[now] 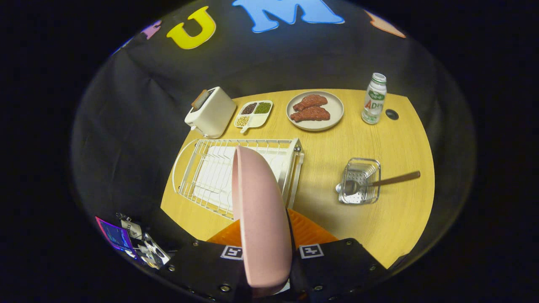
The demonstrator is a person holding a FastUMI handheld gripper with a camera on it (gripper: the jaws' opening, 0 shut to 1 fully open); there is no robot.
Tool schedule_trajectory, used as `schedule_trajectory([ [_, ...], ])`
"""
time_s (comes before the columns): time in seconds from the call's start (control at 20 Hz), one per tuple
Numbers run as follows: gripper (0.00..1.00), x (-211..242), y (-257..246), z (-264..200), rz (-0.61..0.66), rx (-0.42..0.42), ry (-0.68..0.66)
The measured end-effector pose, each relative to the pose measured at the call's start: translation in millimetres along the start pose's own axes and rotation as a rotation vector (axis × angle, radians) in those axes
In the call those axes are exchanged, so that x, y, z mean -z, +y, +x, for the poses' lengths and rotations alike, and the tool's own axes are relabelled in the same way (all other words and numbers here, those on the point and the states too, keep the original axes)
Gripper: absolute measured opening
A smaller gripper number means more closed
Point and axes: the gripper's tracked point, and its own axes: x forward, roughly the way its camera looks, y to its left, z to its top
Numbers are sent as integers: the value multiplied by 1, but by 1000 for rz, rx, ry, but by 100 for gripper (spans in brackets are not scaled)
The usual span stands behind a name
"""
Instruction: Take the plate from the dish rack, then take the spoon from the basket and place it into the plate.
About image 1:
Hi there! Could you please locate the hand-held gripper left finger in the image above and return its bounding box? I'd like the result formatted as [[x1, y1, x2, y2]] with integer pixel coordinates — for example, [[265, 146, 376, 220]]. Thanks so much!
[[159, 218, 253, 303]]

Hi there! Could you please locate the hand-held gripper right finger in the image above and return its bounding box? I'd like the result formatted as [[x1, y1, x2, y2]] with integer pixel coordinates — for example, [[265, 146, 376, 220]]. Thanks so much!
[[287, 209, 389, 303]]

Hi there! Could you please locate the pink plate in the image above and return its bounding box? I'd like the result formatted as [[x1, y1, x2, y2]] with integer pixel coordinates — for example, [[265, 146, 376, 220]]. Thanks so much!
[[232, 145, 293, 297]]

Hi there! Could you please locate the white wire dish rack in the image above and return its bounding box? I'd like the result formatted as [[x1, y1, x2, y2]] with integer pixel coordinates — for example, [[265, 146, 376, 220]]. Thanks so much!
[[172, 138, 304, 221]]

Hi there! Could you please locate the metal wire basket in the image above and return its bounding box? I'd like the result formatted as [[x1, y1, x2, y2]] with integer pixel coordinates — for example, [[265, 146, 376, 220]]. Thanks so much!
[[338, 158, 382, 205]]

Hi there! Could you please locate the wooden-handled metal spoon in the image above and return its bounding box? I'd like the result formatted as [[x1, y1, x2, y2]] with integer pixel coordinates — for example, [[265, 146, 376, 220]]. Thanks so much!
[[335, 170, 421, 196]]

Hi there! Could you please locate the white divided bean dish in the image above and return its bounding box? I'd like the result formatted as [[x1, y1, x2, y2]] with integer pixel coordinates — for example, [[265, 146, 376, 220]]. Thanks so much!
[[234, 100, 273, 134]]

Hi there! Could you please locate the beige plate with meat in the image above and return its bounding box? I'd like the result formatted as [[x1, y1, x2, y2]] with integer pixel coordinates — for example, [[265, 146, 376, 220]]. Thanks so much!
[[286, 91, 344, 132]]

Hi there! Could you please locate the black and white device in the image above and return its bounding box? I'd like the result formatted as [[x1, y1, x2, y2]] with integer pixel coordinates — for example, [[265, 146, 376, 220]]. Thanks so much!
[[135, 236, 171, 270]]

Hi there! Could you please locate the white printed card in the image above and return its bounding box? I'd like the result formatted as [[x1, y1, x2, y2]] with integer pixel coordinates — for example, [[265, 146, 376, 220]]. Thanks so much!
[[120, 215, 144, 240]]

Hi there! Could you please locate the purple-lit screen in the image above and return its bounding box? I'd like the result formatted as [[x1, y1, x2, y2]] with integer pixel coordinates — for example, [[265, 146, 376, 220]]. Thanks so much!
[[95, 216, 137, 257]]

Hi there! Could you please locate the cream toaster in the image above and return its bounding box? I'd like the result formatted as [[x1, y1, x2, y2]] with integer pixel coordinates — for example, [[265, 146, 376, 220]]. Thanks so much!
[[184, 86, 237, 139]]

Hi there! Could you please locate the red meat piece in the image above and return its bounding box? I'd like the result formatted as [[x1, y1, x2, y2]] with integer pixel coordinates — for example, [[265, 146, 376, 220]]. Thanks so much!
[[290, 106, 331, 123], [293, 94, 328, 112]]

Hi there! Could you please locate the brown toast slice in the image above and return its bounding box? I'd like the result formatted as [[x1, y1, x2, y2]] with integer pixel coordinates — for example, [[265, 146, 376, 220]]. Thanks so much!
[[192, 89, 210, 111]]

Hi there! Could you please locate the white green-label bottle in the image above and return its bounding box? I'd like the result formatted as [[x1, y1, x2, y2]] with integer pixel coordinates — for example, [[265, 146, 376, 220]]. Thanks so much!
[[361, 73, 387, 125]]

